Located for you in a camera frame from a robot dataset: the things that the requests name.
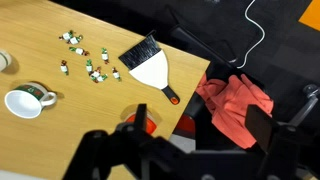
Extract white cable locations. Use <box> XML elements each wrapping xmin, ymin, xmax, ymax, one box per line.
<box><xmin>235</xmin><ymin>0</ymin><xmax>267</xmax><ymax>69</ymax></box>

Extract clear container red lid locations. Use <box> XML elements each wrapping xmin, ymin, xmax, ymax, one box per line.
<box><xmin>120</xmin><ymin>103</ymin><xmax>163</xmax><ymax>136</ymax></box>

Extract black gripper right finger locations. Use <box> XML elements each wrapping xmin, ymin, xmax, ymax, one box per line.
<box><xmin>245</xmin><ymin>104</ymin><xmax>318</xmax><ymax>180</ymax></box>

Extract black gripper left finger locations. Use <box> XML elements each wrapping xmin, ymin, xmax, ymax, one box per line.
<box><xmin>62</xmin><ymin>103</ymin><xmax>169</xmax><ymax>180</ymax></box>

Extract sweet white green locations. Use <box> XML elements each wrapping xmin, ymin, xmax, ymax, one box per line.
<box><xmin>93</xmin><ymin>73</ymin><xmax>109</xmax><ymax>84</ymax></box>
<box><xmin>68</xmin><ymin>46</ymin><xmax>90</xmax><ymax>57</ymax></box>
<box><xmin>101</xmin><ymin>47</ymin><xmax>110</xmax><ymax>65</ymax></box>
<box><xmin>85</xmin><ymin>59</ymin><xmax>94</xmax><ymax>75</ymax></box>
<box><xmin>111</xmin><ymin>67</ymin><xmax>122</xmax><ymax>82</ymax></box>
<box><xmin>58</xmin><ymin>30</ymin><xmax>75</xmax><ymax>42</ymax></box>
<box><xmin>89</xmin><ymin>66</ymin><xmax>102</xmax><ymax>81</ymax></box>
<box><xmin>68</xmin><ymin>34</ymin><xmax>84</xmax><ymax>46</ymax></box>
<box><xmin>60</xmin><ymin>59</ymin><xmax>70</xmax><ymax>76</ymax></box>

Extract salmon pink cloth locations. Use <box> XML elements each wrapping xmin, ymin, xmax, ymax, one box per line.
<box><xmin>194</xmin><ymin>73</ymin><xmax>275</xmax><ymax>150</ymax></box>

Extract black office chair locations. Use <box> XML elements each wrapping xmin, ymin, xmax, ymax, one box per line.
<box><xmin>168</xmin><ymin>24</ymin><xmax>278</xmax><ymax>151</ymax></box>

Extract white mug green band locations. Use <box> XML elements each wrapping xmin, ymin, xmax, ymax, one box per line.
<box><xmin>3</xmin><ymin>81</ymin><xmax>58</xmax><ymax>120</ymax></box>

